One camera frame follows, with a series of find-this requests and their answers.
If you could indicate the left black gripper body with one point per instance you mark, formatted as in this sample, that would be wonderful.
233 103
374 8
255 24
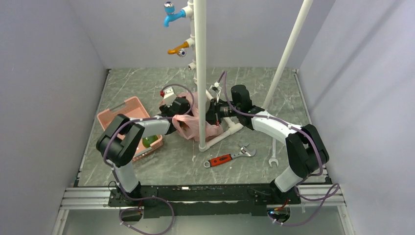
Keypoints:
164 108

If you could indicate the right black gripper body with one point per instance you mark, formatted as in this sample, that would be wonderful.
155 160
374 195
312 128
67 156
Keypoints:
219 111

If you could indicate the pink plastic bag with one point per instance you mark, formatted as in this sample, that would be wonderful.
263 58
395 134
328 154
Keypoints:
187 126

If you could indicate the dark green fake lime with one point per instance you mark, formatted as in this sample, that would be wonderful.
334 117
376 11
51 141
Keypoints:
147 141

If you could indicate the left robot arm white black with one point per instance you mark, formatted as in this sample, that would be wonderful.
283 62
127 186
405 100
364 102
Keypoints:
119 142

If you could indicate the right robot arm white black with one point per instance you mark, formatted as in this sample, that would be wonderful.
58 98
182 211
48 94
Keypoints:
305 149

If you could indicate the pink plastic basket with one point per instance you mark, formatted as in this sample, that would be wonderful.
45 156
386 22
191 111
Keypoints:
132 108

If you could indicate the orange faucet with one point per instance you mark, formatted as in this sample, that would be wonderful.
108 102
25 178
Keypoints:
179 50

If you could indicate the silver open end wrench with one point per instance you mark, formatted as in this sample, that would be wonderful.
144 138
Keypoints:
273 157

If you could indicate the blue faucet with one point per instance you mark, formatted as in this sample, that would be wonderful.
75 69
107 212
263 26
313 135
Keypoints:
170 13

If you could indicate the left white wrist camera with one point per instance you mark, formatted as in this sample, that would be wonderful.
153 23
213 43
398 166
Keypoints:
168 96

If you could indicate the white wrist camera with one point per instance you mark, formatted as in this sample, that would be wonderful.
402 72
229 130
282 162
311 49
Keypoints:
168 96
216 89

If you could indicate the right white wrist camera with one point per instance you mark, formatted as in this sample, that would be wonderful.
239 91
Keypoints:
216 89

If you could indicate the red handled adjustable wrench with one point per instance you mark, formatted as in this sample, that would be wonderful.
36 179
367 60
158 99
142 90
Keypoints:
244 151

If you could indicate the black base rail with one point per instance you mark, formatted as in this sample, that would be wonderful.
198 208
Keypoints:
157 201

